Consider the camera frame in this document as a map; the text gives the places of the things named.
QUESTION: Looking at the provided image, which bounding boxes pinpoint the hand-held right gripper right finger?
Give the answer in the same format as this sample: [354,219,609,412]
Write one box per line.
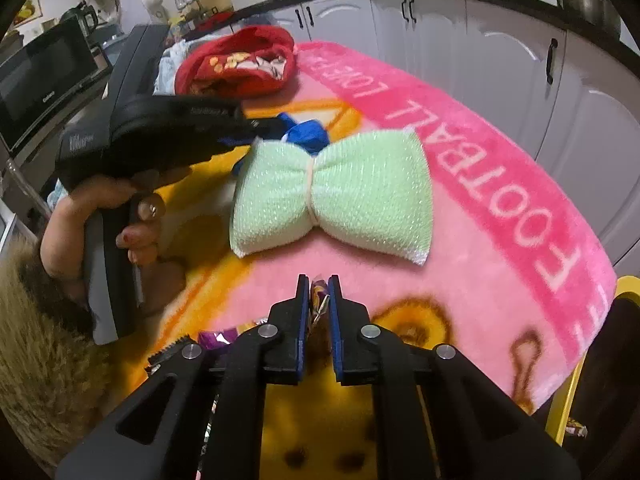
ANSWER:
[327,275,583,480]

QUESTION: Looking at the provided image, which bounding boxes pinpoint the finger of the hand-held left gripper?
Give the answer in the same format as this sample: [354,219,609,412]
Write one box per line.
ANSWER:
[227,116,287,144]

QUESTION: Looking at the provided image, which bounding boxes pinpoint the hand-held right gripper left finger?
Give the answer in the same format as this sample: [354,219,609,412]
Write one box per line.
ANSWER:
[55,274,311,480]

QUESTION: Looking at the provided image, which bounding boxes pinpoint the purple candy wrapper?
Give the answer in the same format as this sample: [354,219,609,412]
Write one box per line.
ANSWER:
[146,280,331,368]

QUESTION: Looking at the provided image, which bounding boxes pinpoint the blue plastic bag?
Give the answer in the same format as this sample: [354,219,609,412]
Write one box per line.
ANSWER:
[232,112,329,177]

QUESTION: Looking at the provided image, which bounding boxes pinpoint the yellow trash bin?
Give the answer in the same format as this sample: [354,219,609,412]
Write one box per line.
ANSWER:
[545,274,640,461]

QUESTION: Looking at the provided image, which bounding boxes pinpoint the person's left forearm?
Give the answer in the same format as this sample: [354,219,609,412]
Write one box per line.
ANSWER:
[0,240,132,466]

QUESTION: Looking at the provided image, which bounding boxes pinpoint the person's left hand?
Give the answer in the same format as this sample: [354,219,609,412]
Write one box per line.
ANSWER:
[39,166,193,307]

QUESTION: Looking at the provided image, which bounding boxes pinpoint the pale blue cloth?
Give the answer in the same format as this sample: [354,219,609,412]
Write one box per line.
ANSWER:
[154,37,202,97]

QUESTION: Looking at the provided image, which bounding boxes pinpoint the red printed cloth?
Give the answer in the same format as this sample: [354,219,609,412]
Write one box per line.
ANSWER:
[174,25,299,99]

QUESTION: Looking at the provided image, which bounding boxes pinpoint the black microwave oven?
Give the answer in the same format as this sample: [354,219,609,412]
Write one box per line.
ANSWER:
[0,20,114,154]

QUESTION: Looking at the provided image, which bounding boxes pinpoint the green mesh sponge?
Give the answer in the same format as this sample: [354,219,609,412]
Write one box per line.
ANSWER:
[230,129,434,267]

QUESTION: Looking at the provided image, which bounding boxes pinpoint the black electric kettle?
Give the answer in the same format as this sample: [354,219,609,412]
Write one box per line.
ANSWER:
[60,4,100,37]

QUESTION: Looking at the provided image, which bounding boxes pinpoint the pink printed blanket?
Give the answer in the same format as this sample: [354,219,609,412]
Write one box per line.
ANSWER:
[100,40,619,480]

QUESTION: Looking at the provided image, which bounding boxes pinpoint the white lower kitchen cabinets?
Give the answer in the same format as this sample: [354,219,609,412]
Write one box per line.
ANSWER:
[270,0,640,272]

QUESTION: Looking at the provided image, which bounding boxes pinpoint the wall picture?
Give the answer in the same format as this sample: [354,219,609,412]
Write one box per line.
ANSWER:
[12,0,42,27]

